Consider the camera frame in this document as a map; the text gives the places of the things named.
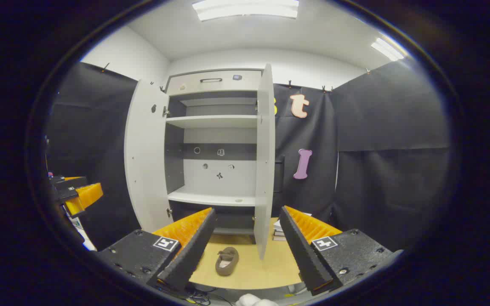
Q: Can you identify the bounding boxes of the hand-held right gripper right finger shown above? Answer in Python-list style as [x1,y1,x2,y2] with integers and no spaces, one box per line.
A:
[279,206,403,297]

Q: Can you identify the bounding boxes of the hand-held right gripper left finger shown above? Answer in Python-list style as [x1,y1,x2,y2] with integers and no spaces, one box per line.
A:
[96,207,217,294]

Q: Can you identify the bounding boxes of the brown fuzzy shoe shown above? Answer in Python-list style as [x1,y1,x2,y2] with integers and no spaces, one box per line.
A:
[215,246,239,276]

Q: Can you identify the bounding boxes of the white cabinet door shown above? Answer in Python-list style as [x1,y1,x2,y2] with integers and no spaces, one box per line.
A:
[125,79,173,233]
[254,64,276,261]

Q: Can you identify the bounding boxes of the white shoe cabinet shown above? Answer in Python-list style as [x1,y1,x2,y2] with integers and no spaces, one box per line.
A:
[164,69,267,236]

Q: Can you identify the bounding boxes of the white cabinet drawer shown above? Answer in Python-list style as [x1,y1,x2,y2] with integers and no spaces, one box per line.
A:
[166,69,263,95]

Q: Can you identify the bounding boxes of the stack of white books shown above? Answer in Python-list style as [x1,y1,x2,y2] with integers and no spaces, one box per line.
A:
[272,212,313,242]

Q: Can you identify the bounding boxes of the black backdrop cloth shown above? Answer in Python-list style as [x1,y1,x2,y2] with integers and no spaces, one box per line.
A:
[45,57,452,251]

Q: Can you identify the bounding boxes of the narrow ceiling light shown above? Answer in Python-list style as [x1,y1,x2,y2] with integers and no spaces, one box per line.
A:
[370,37,405,61]

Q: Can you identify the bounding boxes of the rectangular ceiling light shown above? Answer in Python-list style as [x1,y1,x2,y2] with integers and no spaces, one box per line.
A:
[192,0,300,22]

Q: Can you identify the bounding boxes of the tangle of floor cables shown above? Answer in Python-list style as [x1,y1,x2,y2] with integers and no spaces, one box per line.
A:
[183,287,233,306]

